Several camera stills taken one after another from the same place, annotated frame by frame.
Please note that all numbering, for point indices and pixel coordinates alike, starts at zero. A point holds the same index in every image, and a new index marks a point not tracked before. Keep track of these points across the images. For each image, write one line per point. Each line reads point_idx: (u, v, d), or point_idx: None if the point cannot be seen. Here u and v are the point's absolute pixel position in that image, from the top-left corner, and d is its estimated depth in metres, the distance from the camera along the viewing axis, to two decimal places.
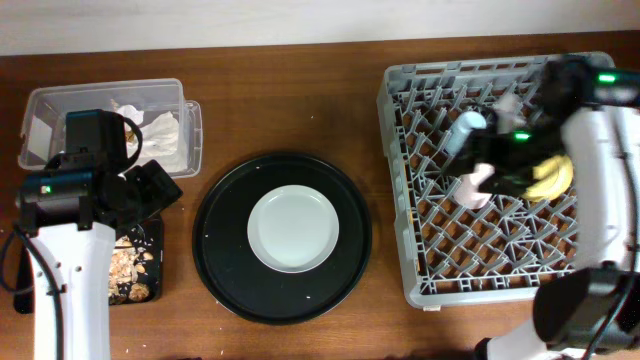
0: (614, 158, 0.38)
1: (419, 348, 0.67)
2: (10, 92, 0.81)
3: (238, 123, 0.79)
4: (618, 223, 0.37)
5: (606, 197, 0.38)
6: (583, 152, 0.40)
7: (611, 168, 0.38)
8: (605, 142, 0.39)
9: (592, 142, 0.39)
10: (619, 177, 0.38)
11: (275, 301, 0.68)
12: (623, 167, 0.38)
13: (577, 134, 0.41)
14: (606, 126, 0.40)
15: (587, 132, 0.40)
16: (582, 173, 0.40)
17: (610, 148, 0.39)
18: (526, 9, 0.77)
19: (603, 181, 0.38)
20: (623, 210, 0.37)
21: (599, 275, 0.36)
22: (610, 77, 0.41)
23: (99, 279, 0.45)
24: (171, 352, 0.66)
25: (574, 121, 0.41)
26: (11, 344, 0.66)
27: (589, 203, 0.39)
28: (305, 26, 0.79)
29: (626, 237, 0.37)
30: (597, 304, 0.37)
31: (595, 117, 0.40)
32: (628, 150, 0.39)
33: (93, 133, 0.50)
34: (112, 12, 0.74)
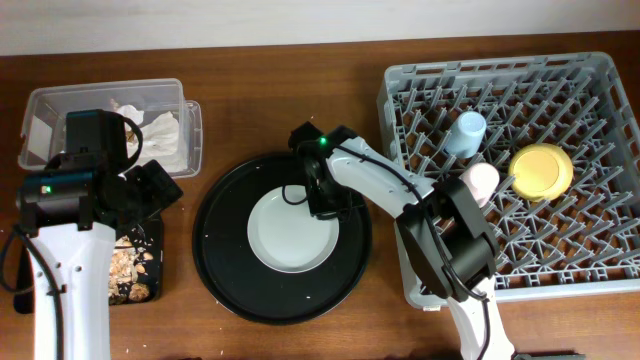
0: (363, 163, 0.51)
1: (419, 348, 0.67)
2: (9, 91, 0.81)
3: (238, 124, 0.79)
4: (394, 186, 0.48)
5: (376, 187, 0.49)
6: (351, 177, 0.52)
7: (366, 169, 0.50)
8: (349, 161, 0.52)
9: (345, 166, 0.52)
10: (374, 169, 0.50)
11: (275, 300, 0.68)
12: (370, 162, 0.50)
13: (343, 174, 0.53)
14: (346, 153, 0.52)
15: (342, 167, 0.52)
16: (362, 186, 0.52)
17: (355, 161, 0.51)
18: (525, 8, 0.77)
19: (370, 183, 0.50)
20: (384, 188, 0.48)
21: (405, 221, 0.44)
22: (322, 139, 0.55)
23: (100, 279, 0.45)
24: (171, 352, 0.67)
25: (334, 172, 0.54)
26: (10, 344, 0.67)
27: (380, 199, 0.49)
28: (304, 26, 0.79)
29: (403, 187, 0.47)
30: (425, 236, 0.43)
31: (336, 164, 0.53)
32: (365, 153, 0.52)
33: (93, 133, 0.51)
34: (112, 13, 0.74)
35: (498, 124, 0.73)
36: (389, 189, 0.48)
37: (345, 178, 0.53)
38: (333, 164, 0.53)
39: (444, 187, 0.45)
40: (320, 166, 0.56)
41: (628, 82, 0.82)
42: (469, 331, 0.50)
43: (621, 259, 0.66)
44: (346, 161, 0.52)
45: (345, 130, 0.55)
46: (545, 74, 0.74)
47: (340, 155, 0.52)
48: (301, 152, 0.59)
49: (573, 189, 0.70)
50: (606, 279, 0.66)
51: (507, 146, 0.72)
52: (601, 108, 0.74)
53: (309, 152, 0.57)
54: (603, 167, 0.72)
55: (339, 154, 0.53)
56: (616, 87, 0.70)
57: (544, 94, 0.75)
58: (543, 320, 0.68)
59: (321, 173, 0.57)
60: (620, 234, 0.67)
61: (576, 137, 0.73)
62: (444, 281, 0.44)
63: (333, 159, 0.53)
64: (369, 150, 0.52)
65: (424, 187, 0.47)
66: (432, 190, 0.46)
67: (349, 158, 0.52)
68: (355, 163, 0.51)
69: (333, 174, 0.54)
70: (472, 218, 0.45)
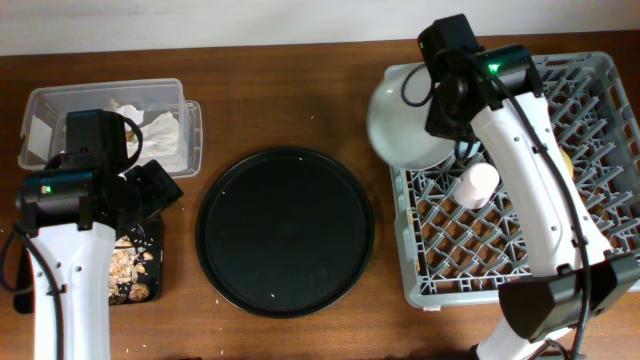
0: (534, 156, 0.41)
1: (419, 348, 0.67)
2: (9, 92, 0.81)
3: (238, 124, 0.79)
4: (559, 222, 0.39)
5: (539, 201, 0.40)
6: (506, 157, 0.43)
7: (533, 165, 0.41)
8: (519, 140, 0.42)
9: (510, 142, 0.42)
10: (549, 173, 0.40)
11: (277, 295, 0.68)
12: (543, 161, 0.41)
13: (496, 142, 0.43)
14: (519, 124, 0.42)
15: (501, 134, 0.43)
16: (511, 177, 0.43)
17: (526, 145, 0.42)
18: (525, 8, 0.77)
19: (534, 188, 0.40)
20: (548, 214, 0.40)
21: (558, 284, 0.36)
22: (495, 65, 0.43)
23: (101, 279, 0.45)
24: (171, 351, 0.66)
25: (484, 118, 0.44)
26: (10, 343, 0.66)
27: (527, 215, 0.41)
28: (304, 26, 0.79)
29: (569, 233, 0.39)
30: (569, 305, 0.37)
31: (502, 107, 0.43)
32: (542, 142, 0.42)
33: (94, 132, 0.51)
34: (112, 13, 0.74)
35: None
36: (551, 225, 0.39)
37: (496, 146, 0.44)
38: (493, 114, 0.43)
39: (616, 260, 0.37)
40: (467, 91, 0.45)
41: (628, 82, 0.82)
42: (518, 349, 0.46)
43: None
44: (514, 124, 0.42)
45: (529, 66, 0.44)
46: (545, 74, 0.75)
47: (511, 113, 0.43)
48: (452, 65, 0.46)
49: None
50: None
51: None
52: (601, 108, 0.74)
53: (465, 68, 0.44)
54: (603, 167, 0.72)
55: (510, 113, 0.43)
56: (616, 86, 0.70)
57: (544, 94, 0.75)
58: None
59: (462, 99, 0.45)
60: (621, 233, 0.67)
61: (576, 137, 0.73)
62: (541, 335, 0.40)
63: (501, 115, 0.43)
64: (548, 138, 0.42)
65: (592, 250, 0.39)
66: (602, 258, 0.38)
67: (520, 134, 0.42)
68: (524, 147, 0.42)
69: (480, 116, 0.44)
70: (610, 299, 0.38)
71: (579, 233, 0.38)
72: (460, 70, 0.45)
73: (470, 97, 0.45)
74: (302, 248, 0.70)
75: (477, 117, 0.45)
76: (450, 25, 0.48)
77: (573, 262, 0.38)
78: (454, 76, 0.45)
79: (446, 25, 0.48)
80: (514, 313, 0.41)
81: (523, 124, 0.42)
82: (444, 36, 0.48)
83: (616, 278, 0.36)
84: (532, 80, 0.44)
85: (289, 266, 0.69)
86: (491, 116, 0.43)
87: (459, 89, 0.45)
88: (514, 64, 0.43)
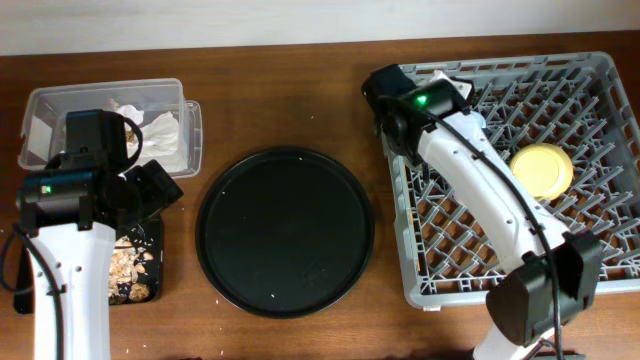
0: (474, 162, 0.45)
1: (418, 348, 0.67)
2: (9, 91, 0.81)
3: (239, 124, 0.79)
4: (513, 216, 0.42)
5: (490, 202, 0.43)
6: (453, 171, 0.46)
7: (476, 172, 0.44)
8: (459, 153, 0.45)
9: (453, 157, 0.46)
10: (490, 174, 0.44)
11: (276, 293, 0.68)
12: (484, 166, 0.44)
13: (442, 161, 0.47)
14: (454, 139, 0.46)
15: (442, 152, 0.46)
16: (462, 186, 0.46)
17: (465, 156, 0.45)
18: (524, 8, 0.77)
19: (481, 190, 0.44)
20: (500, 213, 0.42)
21: (526, 271, 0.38)
22: (423, 98, 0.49)
23: (101, 279, 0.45)
24: (172, 352, 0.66)
25: (426, 145, 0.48)
26: (10, 344, 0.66)
27: (486, 217, 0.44)
28: (305, 26, 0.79)
29: (524, 223, 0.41)
30: (541, 293, 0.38)
31: (435, 131, 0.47)
32: (480, 150, 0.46)
33: (95, 132, 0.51)
34: (112, 13, 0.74)
35: (498, 124, 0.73)
36: (507, 219, 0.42)
37: (444, 166, 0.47)
38: (431, 139, 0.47)
39: (575, 240, 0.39)
40: (406, 127, 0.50)
41: (628, 82, 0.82)
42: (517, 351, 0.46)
43: (621, 259, 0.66)
44: (451, 143, 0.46)
45: (454, 96, 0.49)
46: (545, 74, 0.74)
47: (445, 132, 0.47)
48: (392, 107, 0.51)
49: (573, 189, 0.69)
50: (606, 279, 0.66)
51: (508, 146, 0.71)
52: (601, 108, 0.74)
53: (399, 109, 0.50)
54: (603, 167, 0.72)
55: (444, 134, 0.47)
56: (616, 87, 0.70)
57: (544, 94, 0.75)
58: None
59: (403, 133, 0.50)
60: (621, 233, 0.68)
61: (576, 137, 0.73)
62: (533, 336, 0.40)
63: (436, 136, 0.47)
64: (483, 145, 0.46)
65: (551, 232, 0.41)
66: (562, 240, 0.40)
67: (458, 147, 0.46)
68: (465, 156, 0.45)
69: (422, 144, 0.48)
70: (588, 287, 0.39)
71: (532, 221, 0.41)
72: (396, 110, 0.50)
73: (409, 130, 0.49)
74: (301, 248, 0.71)
75: (422, 148, 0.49)
76: (383, 73, 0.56)
77: (535, 248, 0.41)
78: (393, 117, 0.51)
79: (377, 74, 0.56)
80: (500, 314, 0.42)
81: (458, 139, 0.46)
82: (381, 83, 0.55)
83: (577, 254, 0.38)
84: (458, 106, 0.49)
85: (286, 264, 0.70)
86: (429, 140, 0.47)
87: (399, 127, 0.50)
88: (440, 94, 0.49)
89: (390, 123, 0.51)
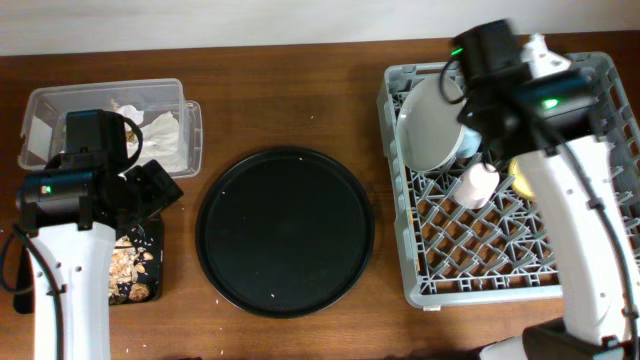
0: (590, 211, 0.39)
1: (418, 347, 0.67)
2: (9, 91, 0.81)
3: (239, 124, 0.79)
4: None
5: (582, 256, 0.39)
6: (553, 206, 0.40)
7: (584, 222, 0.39)
8: (572, 191, 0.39)
9: (557, 189, 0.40)
10: (599, 230, 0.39)
11: (277, 292, 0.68)
12: (600, 218, 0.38)
13: (542, 185, 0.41)
14: (573, 174, 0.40)
15: (553, 183, 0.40)
16: (556, 228, 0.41)
17: (581, 200, 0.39)
18: (525, 7, 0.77)
19: (580, 241, 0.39)
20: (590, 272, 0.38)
21: None
22: (553, 100, 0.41)
23: (101, 279, 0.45)
24: (172, 352, 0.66)
25: (533, 165, 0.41)
26: (10, 343, 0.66)
27: (567, 264, 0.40)
28: (305, 26, 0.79)
29: None
30: None
31: (555, 156, 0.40)
32: (598, 198, 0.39)
33: (95, 133, 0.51)
34: (112, 13, 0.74)
35: None
36: None
37: (543, 193, 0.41)
38: (544, 161, 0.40)
39: None
40: (514, 126, 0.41)
41: (629, 82, 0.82)
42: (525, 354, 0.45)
43: None
44: (569, 173, 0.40)
45: (590, 105, 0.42)
46: None
47: (564, 159, 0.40)
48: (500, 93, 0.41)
49: None
50: None
51: None
52: None
53: (511, 103, 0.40)
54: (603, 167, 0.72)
55: (562, 161, 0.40)
56: (616, 86, 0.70)
57: None
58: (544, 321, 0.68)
59: (508, 133, 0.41)
60: None
61: None
62: None
63: (554, 162, 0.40)
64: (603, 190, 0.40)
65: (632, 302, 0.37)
66: None
67: (574, 185, 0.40)
68: (578, 199, 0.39)
69: (529, 161, 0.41)
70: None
71: None
72: (505, 101, 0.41)
73: (518, 133, 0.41)
74: (302, 247, 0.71)
75: (523, 157, 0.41)
76: (490, 39, 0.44)
77: None
78: (498, 109, 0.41)
79: (489, 37, 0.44)
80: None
81: (578, 177, 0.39)
82: (493, 58, 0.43)
83: None
84: (588, 123, 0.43)
85: (287, 265, 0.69)
86: (541, 162, 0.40)
87: (505, 124, 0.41)
88: (571, 99, 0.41)
89: (489, 113, 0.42)
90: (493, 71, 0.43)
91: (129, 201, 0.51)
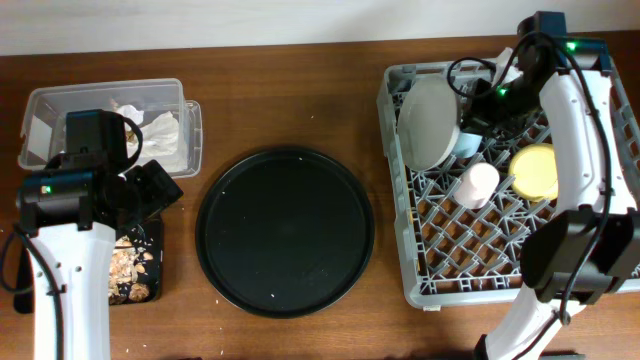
0: (586, 116, 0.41)
1: (418, 347, 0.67)
2: (9, 91, 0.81)
3: (239, 124, 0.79)
4: (592, 171, 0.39)
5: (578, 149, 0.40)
6: (560, 118, 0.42)
7: (583, 125, 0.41)
8: (575, 101, 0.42)
9: (564, 95, 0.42)
10: (594, 132, 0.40)
11: (277, 290, 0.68)
12: (593, 124, 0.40)
13: (552, 97, 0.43)
14: (578, 89, 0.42)
15: (560, 96, 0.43)
16: (558, 134, 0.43)
17: (580, 107, 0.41)
18: (525, 7, 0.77)
19: (576, 142, 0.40)
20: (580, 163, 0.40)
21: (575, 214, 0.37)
22: (571, 45, 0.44)
23: (101, 278, 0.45)
24: (172, 352, 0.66)
25: (549, 86, 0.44)
26: (10, 343, 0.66)
27: (563, 160, 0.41)
28: (304, 26, 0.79)
29: (599, 182, 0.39)
30: (578, 241, 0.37)
31: (567, 75, 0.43)
32: (596, 107, 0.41)
33: (95, 134, 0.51)
34: (112, 13, 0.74)
35: None
36: (584, 173, 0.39)
37: (552, 102, 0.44)
38: (558, 78, 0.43)
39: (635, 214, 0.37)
40: (539, 63, 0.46)
41: (629, 82, 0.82)
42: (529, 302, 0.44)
43: None
44: (575, 91, 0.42)
45: (602, 54, 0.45)
46: None
47: (571, 79, 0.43)
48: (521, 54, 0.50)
49: None
50: None
51: (508, 146, 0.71)
52: None
53: (539, 48, 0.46)
54: None
55: (573, 80, 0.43)
56: (617, 87, 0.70)
57: None
58: None
59: (535, 68, 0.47)
60: None
61: None
62: (546, 282, 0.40)
63: (566, 82, 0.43)
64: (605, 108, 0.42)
65: (616, 201, 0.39)
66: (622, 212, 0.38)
67: (578, 97, 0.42)
68: (580, 107, 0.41)
69: (547, 85, 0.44)
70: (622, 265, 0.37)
71: (608, 183, 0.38)
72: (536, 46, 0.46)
73: (542, 67, 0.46)
74: (302, 247, 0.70)
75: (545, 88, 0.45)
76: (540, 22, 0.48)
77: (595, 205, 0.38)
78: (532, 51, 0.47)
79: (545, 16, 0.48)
80: (525, 269, 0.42)
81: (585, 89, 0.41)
82: (540, 29, 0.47)
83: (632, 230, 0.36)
84: (599, 66, 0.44)
85: (287, 262, 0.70)
86: (555, 82, 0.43)
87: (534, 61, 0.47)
88: (587, 50, 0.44)
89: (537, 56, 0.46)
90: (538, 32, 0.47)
91: (129, 201, 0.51)
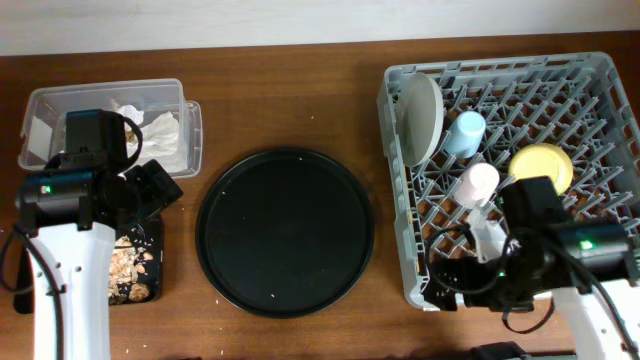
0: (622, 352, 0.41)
1: (418, 347, 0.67)
2: (9, 91, 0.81)
3: (239, 124, 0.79)
4: None
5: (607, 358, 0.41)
6: (584, 336, 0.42)
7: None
8: (604, 330, 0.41)
9: (592, 325, 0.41)
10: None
11: (278, 291, 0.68)
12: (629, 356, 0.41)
13: (566, 303, 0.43)
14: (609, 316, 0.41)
15: (580, 312, 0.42)
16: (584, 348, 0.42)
17: (614, 340, 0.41)
18: (525, 7, 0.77)
19: None
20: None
21: None
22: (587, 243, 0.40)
23: (101, 280, 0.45)
24: (172, 352, 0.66)
25: (571, 301, 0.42)
26: (10, 344, 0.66)
27: None
28: (305, 25, 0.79)
29: None
30: None
31: (591, 292, 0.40)
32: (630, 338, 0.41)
33: (95, 133, 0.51)
34: (112, 13, 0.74)
35: (498, 125, 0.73)
36: None
37: (568, 310, 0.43)
38: (581, 299, 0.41)
39: None
40: (553, 260, 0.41)
41: (630, 82, 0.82)
42: None
43: None
44: (601, 307, 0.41)
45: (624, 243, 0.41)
46: (545, 74, 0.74)
47: (597, 297, 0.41)
48: (532, 240, 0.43)
49: (574, 189, 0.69)
50: None
51: (507, 146, 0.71)
52: (601, 108, 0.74)
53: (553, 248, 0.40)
54: (603, 167, 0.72)
55: (597, 296, 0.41)
56: (616, 87, 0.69)
57: (544, 95, 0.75)
58: (543, 320, 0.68)
59: (545, 267, 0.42)
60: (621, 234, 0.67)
61: (576, 137, 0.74)
62: None
63: (591, 304, 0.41)
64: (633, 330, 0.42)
65: None
66: None
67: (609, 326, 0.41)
68: (613, 336, 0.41)
69: (565, 297, 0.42)
70: None
71: None
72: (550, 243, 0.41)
73: (555, 267, 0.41)
74: (303, 249, 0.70)
75: (561, 290, 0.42)
76: (531, 193, 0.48)
77: None
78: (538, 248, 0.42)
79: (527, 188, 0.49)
80: None
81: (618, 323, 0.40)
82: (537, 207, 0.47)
83: None
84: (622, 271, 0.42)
85: (287, 263, 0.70)
86: (574, 297, 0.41)
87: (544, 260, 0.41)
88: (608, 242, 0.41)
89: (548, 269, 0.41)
90: (530, 215, 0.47)
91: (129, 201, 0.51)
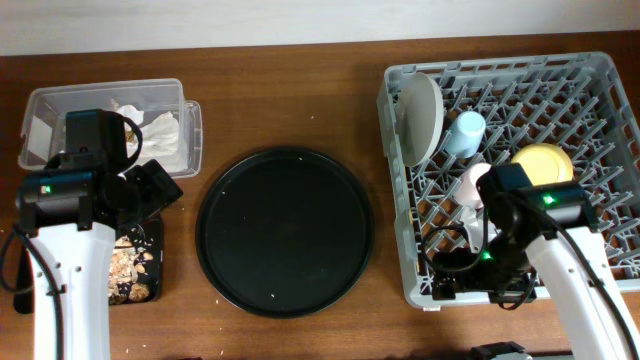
0: (591, 289, 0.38)
1: (418, 347, 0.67)
2: (9, 91, 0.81)
3: (239, 124, 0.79)
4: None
5: (581, 305, 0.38)
6: (559, 288, 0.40)
7: (592, 304, 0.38)
8: (574, 271, 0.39)
9: (562, 271, 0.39)
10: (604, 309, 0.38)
11: (277, 289, 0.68)
12: (602, 298, 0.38)
13: (535, 253, 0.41)
14: (574, 256, 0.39)
15: (552, 261, 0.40)
16: (560, 300, 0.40)
17: (581, 278, 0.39)
18: (525, 8, 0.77)
19: (591, 326, 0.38)
20: (618, 299, 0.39)
21: None
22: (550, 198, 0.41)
23: (101, 279, 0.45)
24: (172, 352, 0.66)
25: (538, 249, 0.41)
26: (10, 344, 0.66)
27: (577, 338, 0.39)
28: (305, 26, 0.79)
29: None
30: None
31: (556, 238, 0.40)
32: (599, 277, 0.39)
33: (95, 133, 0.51)
34: (112, 13, 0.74)
35: (497, 125, 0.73)
36: None
37: (541, 263, 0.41)
38: (546, 244, 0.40)
39: None
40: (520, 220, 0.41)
41: (630, 82, 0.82)
42: None
43: (620, 259, 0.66)
44: (570, 249, 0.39)
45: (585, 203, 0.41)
46: (545, 74, 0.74)
47: (563, 242, 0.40)
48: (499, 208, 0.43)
49: None
50: None
51: (507, 146, 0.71)
52: (601, 108, 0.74)
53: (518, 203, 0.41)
54: (603, 167, 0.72)
55: (563, 243, 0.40)
56: (616, 87, 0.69)
57: (543, 95, 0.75)
58: (543, 320, 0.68)
59: (515, 227, 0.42)
60: (620, 234, 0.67)
61: (576, 137, 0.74)
62: None
63: (557, 247, 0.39)
64: (604, 272, 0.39)
65: None
66: None
67: (577, 268, 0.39)
68: (582, 279, 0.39)
69: (534, 247, 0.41)
70: None
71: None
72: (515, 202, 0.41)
73: (522, 226, 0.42)
74: (302, 248, 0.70)
75: (530, 245, 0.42)
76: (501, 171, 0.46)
77: None
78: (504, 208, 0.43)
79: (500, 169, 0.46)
80: None
81: (582, 259, 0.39)
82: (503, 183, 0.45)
83: None
84: (585, 219, 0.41)
85: (286, 262, 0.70)
86: (543, 245, 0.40)
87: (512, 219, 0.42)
88: (567, 200, 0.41)
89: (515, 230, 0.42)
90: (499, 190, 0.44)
91: (129, 201, 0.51)
